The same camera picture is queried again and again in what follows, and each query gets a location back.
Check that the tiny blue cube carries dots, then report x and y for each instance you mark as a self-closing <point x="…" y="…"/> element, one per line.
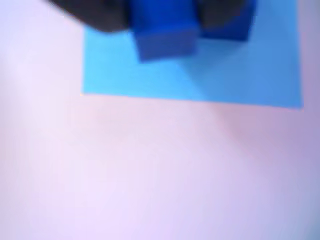
<point x="165" y="37"/>

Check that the light blue paper square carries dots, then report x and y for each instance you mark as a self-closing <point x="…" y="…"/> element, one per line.
<point x="150" y="80"/>

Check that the medium blue cube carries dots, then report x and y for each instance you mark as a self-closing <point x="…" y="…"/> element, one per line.
<point x="232" y="31"/>

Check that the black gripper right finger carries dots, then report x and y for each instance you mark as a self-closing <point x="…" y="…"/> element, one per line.
<point x="220" y="12"/>

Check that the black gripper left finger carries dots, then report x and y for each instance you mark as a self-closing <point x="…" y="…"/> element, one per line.
<point x="100" y="15"/>

